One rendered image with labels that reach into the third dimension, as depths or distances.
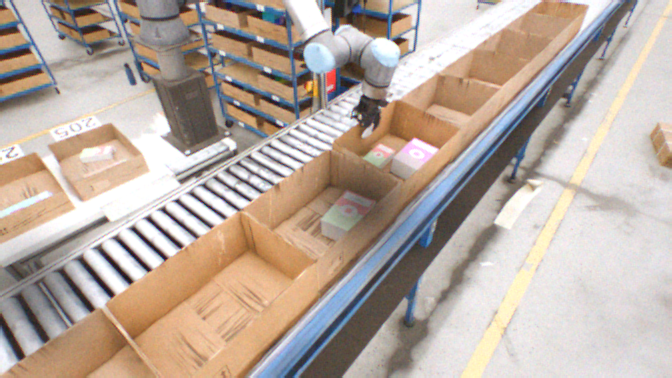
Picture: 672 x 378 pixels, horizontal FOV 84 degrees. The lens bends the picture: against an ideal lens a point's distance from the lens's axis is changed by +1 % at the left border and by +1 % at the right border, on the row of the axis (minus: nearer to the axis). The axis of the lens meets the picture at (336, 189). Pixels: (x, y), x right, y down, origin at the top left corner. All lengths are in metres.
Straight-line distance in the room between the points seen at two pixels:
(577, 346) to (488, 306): 0.42
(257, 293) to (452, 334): 1.23
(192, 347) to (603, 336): 1.95
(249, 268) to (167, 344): 0.28
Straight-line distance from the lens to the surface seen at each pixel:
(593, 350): 2.30
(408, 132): 1.56
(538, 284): 2.41
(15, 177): 2.14
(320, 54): 1.13
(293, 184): 1.20
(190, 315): 1.10
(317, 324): 0.99
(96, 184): 1.82
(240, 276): 1.13
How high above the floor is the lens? 1.78
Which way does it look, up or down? 41 degrees down
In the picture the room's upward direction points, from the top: 1 degrees counter-clockwise
